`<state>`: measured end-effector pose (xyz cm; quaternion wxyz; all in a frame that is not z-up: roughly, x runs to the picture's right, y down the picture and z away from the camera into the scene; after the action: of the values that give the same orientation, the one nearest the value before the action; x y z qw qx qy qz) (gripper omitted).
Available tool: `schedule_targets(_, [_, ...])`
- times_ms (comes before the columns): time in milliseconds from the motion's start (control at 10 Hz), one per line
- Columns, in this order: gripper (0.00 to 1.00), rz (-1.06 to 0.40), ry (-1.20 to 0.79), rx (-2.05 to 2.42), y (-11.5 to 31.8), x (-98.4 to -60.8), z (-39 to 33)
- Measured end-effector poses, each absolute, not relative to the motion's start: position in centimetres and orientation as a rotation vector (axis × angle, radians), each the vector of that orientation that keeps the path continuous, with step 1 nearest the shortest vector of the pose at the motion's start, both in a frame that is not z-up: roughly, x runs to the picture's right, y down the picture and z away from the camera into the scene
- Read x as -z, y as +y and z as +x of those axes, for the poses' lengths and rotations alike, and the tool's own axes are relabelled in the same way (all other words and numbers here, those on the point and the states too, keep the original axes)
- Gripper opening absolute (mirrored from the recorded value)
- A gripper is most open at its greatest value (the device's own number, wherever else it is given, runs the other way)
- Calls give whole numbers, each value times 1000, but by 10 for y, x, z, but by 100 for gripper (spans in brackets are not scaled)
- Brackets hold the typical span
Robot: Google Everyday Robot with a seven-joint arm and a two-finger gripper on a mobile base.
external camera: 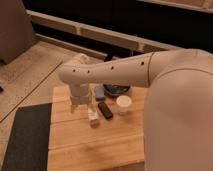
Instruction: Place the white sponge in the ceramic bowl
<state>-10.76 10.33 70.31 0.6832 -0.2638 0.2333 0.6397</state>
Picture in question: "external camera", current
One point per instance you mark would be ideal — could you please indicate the grey cabinet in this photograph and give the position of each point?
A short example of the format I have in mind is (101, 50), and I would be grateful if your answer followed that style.
(16, 31)

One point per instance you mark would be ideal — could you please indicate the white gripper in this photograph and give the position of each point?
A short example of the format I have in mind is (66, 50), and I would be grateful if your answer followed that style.
(80, 95)

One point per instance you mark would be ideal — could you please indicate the white blue sponge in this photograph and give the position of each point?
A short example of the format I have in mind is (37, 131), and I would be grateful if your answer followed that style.
(99, 93)

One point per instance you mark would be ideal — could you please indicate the black floor object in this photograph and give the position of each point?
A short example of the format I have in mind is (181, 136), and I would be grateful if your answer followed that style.
(109, 57)

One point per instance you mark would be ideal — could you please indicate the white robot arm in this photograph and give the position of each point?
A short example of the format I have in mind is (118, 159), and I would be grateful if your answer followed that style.
(178, 108)

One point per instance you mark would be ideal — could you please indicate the black rectangular device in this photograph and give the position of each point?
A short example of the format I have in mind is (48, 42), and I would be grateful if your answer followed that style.
(105, 110)

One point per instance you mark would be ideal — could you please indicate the dark grey mat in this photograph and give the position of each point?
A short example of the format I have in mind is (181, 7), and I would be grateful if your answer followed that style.
(27, 149)

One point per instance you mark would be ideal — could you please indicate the dark ceramic bowl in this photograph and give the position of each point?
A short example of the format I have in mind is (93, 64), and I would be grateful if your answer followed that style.
(115, 90)

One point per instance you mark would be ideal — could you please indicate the white paper cup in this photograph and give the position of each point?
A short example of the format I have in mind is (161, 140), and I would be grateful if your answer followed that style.
(123, 103)

